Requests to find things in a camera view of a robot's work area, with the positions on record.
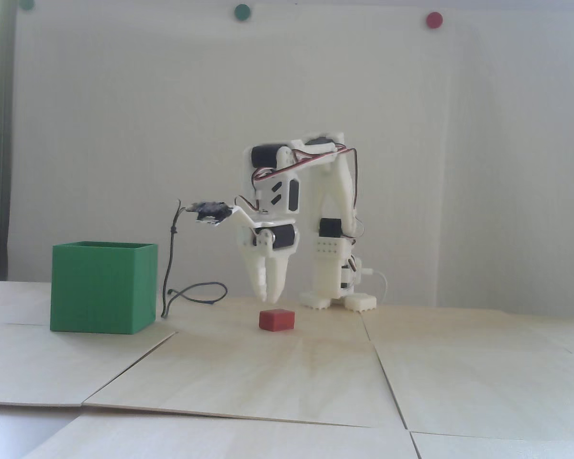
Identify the dark window frame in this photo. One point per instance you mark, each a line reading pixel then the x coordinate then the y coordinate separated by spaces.
pixel 2 143

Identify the red round magnet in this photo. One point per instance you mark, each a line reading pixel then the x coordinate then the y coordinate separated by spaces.
pixel 434 20

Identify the green open box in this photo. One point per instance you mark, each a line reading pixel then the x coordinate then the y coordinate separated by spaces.
pixel 100 287

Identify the green round magnet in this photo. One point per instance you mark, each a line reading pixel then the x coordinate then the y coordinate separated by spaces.
pixel 242 12
pixel 27 4

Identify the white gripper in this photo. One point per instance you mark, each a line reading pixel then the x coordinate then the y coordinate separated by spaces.
pixel 268 243

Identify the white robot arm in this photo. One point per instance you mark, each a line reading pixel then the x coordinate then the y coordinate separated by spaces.
pixel 325 267

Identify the red block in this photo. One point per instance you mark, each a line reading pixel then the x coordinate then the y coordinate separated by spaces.
pixel 276 320

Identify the small wrist camera board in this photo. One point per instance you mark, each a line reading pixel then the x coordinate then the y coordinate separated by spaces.
pixel 210 209

